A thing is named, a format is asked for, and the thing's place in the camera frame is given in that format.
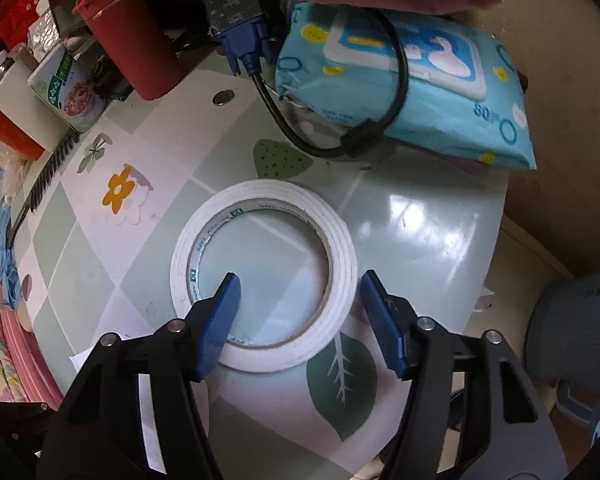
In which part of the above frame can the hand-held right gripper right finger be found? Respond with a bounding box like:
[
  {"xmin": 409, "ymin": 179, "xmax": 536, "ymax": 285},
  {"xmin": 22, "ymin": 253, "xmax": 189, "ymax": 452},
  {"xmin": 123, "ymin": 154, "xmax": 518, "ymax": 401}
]
[{"xmin": 358, "ymin": 270, "xmax": 568, "ymax": 480}]

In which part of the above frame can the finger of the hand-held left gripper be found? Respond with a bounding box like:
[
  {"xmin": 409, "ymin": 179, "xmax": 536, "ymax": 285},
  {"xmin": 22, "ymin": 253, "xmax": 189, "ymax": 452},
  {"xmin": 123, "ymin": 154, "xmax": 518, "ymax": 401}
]
[{"xmin": 0, "ymin": 400, "xmax": 53, "ymax": 480}]

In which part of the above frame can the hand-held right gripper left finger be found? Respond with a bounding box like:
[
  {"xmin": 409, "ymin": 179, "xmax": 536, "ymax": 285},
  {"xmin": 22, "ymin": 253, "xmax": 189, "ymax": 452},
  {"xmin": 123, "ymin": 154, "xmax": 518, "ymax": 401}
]
[{"xmin": 37, "ymin": 272, "xmax": 243, "ymax": 480}]

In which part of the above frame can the white tape roll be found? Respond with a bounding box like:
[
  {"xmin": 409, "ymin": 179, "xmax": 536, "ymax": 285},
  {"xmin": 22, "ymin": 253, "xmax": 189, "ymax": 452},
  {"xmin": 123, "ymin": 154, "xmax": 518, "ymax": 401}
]
[{"xmin": 170, "ymin": 179, "xmax": 358, "ymax": 373}]

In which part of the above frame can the blue trash bin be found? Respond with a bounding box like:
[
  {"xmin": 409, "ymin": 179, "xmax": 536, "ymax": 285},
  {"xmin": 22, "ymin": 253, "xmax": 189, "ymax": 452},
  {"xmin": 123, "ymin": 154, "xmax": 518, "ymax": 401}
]
[{"xmin": 525, "ymin": 270, "xmax": 600, "ymax": 461}]

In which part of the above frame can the pink striped blanket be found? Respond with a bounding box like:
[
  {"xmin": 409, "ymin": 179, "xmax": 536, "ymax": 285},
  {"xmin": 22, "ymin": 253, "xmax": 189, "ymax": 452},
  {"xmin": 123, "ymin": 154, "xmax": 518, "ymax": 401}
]
[{"xmin": 0, "ymin": 280, "xmax": 66, "ymax": 406}]

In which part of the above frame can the blue wet wipes pack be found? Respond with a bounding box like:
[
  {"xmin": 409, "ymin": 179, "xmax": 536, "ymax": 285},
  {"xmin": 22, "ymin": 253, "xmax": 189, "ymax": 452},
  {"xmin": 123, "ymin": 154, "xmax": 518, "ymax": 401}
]
[{"xmin": 274, "ymin": 1, "xmax": 537, "ymax": 171}]

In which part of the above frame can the black comb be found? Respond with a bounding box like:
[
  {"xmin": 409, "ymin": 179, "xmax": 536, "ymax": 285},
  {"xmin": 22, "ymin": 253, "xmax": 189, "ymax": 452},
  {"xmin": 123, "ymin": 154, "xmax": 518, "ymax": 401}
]
[{"xmin": 5, "ymin": 130, "xmax": 81, "ymax": 248}]

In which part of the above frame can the orange cup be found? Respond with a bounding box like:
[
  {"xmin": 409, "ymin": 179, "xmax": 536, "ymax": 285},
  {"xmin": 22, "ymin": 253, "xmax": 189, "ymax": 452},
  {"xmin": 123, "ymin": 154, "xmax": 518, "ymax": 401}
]
[{"xmin": 0, "ymin": 111, "xmax": 46, "ymax": 161}]

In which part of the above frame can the white container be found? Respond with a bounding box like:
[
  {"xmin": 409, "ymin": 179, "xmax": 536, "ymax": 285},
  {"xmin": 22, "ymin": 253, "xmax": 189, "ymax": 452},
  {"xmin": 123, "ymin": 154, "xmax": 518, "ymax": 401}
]
[{"xmin": 0, "ymin": 57, "xmax": 71, "ymax": 153}]

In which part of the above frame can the red thermos cup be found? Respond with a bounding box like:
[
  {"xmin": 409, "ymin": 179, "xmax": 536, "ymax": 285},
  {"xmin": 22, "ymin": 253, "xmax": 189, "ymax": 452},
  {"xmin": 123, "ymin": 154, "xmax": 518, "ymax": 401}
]
[{"xmin": 72, "ymin": 0, "xmax": 183, "ymax": 102}]

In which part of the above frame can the grey adapter box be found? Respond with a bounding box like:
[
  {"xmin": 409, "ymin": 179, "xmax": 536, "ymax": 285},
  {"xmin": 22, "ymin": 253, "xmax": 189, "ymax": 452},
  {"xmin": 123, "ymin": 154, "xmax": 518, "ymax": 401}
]
[{"xmin": 200, "ymin": 0, "xmax": 261, "ymax": 36}]

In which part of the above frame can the black device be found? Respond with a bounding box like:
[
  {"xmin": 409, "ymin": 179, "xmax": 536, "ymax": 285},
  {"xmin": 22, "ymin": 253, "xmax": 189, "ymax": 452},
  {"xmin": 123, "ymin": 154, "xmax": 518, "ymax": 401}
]
[{"xmin": 140, "ymin": 0, "xmax": 216, "ymax": 46}]

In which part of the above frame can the black cable with blue connector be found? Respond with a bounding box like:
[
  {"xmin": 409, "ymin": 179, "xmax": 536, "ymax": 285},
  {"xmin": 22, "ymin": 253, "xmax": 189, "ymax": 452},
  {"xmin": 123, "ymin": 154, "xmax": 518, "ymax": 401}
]
[{"xmin": 215, "ymin": 4, "xmax": 410, "ymax": 160}]

